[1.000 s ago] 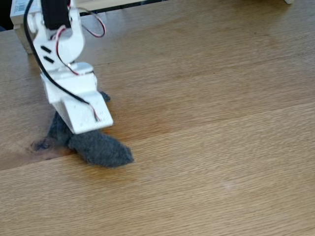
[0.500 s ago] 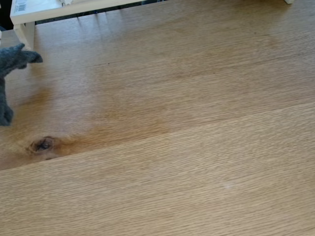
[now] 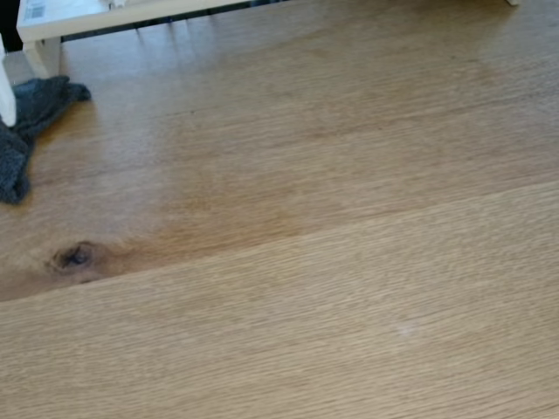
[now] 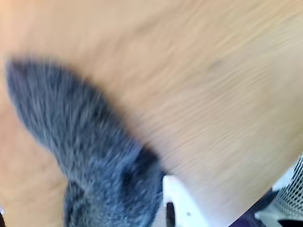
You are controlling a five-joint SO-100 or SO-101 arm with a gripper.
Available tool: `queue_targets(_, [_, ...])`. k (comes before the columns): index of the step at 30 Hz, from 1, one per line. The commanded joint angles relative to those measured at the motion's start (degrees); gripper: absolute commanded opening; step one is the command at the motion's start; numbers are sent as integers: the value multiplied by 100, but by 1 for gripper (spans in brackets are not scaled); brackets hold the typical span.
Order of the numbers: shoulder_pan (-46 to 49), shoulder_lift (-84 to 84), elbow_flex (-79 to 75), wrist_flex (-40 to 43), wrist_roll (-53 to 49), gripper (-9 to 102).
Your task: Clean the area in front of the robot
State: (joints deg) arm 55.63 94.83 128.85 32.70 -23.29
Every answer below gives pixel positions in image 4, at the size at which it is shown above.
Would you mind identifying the white mesh basket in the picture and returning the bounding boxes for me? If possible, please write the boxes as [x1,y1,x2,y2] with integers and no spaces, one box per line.
[254,153,303,227]

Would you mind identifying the grey fluffy sock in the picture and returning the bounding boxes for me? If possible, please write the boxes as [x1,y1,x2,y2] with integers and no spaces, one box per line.
[5,56,167,227]

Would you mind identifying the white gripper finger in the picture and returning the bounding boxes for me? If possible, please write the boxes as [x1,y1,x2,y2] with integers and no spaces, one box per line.
[153,174,211,227]

